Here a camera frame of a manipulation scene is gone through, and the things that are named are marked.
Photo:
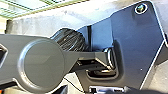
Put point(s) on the green framed glass door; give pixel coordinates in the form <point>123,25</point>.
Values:
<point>33,6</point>

